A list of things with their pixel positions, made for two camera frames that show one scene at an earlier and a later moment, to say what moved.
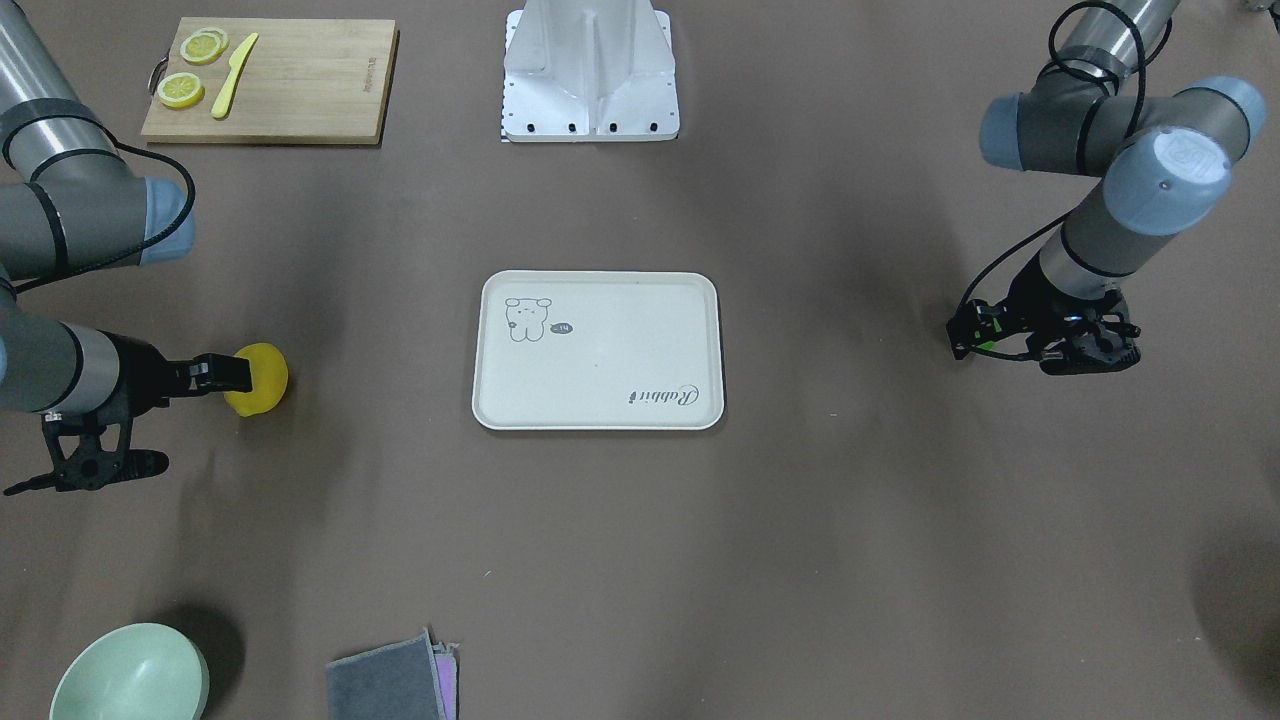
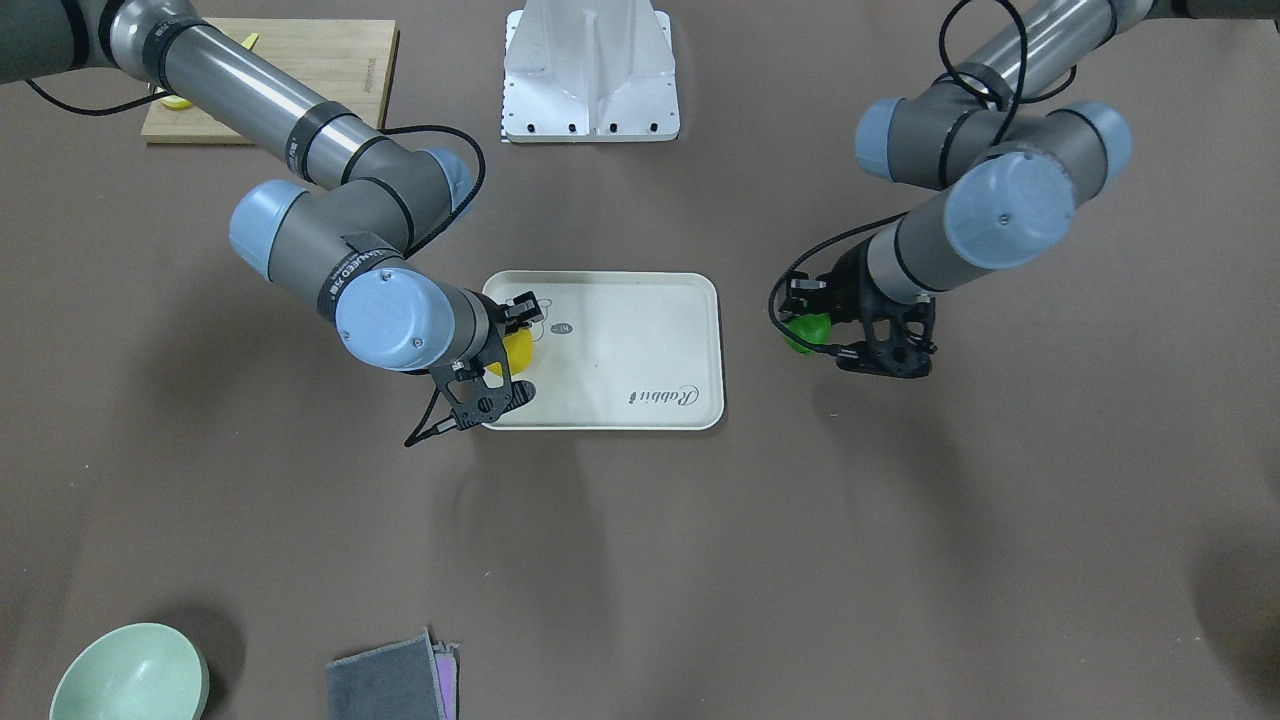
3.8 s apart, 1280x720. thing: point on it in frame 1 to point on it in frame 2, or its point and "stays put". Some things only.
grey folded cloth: (411, 679) stays put
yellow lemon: (269, 380) to (519, 347)
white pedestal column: (589, 71) stays put
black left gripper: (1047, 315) to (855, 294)
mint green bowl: (140, 672) stays put
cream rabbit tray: (591, 350) stays put
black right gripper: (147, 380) to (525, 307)
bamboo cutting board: (308, 81) stays put
